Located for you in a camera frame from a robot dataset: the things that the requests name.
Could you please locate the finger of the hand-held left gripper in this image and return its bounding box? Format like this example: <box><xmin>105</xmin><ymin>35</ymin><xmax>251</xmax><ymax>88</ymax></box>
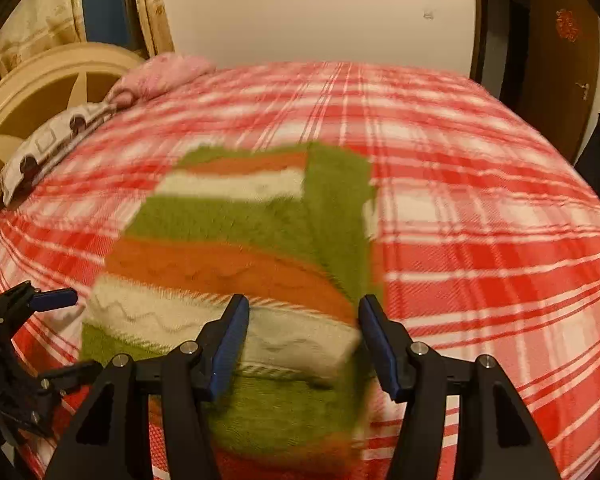
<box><xmin>0</xmin><ymin>282</ymin><xmax>79</xmax><ymax>324</ymax></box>
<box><xmin>41</xmin><ymin>360</ymin><xmax>104</xmax><ymax>392</ymax></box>

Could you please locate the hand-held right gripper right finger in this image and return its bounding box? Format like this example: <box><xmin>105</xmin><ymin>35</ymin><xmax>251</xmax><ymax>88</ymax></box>
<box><xmin>357</xmin><ymin>296</ymin><xmax>563</xmax><ymax>480</ymax></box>

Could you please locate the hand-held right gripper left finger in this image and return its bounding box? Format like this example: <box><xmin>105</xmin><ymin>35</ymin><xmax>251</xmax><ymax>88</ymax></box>
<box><xmin>45</xmin><ymin>294</ymin><xmax>251</xmax><ymax>480</ymax></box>

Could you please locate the green striped knit sweater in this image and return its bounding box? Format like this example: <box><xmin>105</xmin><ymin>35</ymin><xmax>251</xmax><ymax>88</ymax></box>
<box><xmin>80</xmin><ymin>141</ymin><xmax>381</xmax><ymax>466</ymax></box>

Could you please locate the grey patterned pillow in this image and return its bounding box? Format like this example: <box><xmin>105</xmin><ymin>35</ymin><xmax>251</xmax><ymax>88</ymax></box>
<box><xmin>0</xmin><ymin>100</ymin><xmax>118</xmax><ymax>206</ymax></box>

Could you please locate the red plaid bed sheet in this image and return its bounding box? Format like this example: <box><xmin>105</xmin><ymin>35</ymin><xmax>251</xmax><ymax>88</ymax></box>
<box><xmin>0</xmin><ymin>61</ymin><xmax>600</xmax><ymax>480</ymax></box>

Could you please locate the cream wooden headboard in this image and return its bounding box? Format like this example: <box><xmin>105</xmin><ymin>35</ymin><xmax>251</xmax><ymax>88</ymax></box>
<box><xmin>0</xmin><ymin>42</ymin><xmax>146</xmax><ymax>211</ymax></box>

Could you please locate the pink pillow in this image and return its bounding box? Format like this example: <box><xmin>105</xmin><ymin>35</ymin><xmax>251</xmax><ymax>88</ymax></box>
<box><xmin>105</xmin><ymin>52</ymin><xmax>217</xmax><ymax>108</ymax></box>

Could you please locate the wide beige patterned curtain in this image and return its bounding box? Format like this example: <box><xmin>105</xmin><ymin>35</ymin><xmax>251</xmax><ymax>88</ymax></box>
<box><xmin>0</xmin><ymin>0</ymin><xmax>86</xmax><ymax>68</ymax></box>

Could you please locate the dark blue window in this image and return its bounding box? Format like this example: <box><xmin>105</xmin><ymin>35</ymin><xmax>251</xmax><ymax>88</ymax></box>
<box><xmin>82</xmin><ymin>0</ymin><xmax>133</xmax><ymax>50</ymax></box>

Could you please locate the narrow beige patterned curtain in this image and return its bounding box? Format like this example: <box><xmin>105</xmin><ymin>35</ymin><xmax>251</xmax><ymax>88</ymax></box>
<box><xmin>130</xmin><ymin>0</ymin><xmax>176</xmax><ymax>58</ymax></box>

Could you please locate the brown wooden door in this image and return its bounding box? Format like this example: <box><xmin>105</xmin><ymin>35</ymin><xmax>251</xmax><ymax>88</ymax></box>
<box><xmin>522</xmin><ymin>0</ymin><xmax>600</xmax><ymax>161</ymax></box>

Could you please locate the red door ornament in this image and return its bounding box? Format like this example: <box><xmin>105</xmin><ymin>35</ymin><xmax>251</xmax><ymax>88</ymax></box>
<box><xmin>555</xmin><ymin>8</ymin><xmax>582</xmax><ymax>44</ymax></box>

